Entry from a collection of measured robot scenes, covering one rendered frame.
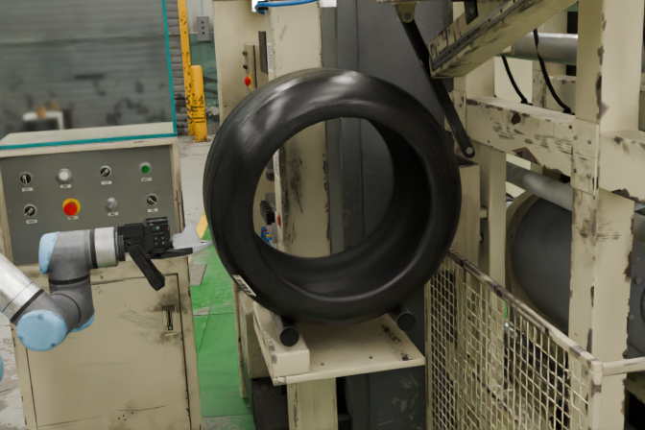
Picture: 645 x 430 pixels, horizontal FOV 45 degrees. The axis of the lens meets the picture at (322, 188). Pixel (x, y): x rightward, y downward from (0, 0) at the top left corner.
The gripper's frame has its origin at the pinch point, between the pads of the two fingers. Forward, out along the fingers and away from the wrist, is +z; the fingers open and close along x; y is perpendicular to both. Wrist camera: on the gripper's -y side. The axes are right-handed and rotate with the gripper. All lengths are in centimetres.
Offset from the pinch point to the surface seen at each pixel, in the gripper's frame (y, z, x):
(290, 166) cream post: 12.1, 24.6, 25.3
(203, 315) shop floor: -110, 6, 236
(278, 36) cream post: 46, 23, 25
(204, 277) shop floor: -110, 10, 299
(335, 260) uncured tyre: -12.4, 33.8, 16.1
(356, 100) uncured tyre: 33.0, 33.7, -12.3
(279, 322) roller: -18.4, 15.0, -6.5
